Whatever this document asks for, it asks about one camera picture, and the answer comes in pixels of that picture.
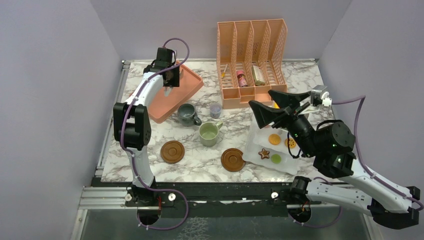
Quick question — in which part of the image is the yellow flower cookie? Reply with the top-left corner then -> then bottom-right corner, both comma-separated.
284,137 -> 297,149

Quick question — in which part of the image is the brown star cookie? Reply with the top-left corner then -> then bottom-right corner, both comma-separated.
258,148 -> 270,160

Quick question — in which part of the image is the green macaron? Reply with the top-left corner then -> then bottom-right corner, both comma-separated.
270,154 -> 282,164

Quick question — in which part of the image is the dark blue-green ceramic mug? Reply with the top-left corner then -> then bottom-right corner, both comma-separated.
177,103 -> 202,127

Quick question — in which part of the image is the light green ceramic mug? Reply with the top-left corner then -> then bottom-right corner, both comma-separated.
199,120 -> 223,147

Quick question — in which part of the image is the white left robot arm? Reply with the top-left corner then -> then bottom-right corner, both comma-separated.
113,72 -> 299,206

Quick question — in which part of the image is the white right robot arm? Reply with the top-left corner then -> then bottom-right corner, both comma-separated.
249,85 -> 424,230

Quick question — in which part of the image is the white tiered dessert stand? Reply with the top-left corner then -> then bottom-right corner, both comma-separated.
243,108 -> 314,175

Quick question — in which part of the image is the tan box in organizer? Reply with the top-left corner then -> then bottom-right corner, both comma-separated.
251,65 -> 266,86

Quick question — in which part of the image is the pink bottle in organizer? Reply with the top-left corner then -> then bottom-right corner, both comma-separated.
236,70 -> 249,88

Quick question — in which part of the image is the pink dessert tray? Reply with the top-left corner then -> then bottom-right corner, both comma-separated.
135,65 -> 204,124

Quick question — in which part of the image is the right brown wooden coaster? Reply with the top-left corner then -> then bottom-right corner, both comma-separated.
221,148 -> 245,172

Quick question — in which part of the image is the brown wooden coaster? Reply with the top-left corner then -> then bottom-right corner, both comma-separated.
221,148 -> 245,172
160,140 -> 185,164

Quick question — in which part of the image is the pink mesh file organizer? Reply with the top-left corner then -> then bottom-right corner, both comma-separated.
216,18 -> 288,109

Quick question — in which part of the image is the left brown wooden coaster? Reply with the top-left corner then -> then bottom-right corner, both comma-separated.
160,140 -> 185,164

